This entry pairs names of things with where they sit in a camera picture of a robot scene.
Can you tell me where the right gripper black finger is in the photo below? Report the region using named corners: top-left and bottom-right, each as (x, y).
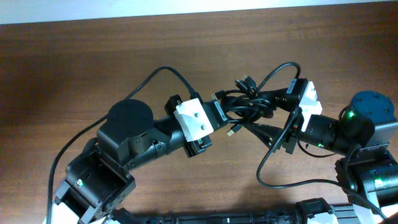
top-left (259, 88), bottom-right (287, 109)
top-left (243, 123), bottom-right (282, 149)

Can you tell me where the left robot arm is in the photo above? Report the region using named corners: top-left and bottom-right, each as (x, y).
top-left (53, 95), bottom-right (227, 223)

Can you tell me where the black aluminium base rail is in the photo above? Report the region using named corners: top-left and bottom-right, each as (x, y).
top-left (107, 202), bottom-right (360, 224)

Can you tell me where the thick black USB cable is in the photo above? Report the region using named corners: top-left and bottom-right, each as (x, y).
top-left (222, 74), bottom-right (277, 125)

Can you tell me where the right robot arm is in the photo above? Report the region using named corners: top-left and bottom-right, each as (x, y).
top-left (256, 78), bottom-right (397, 219)

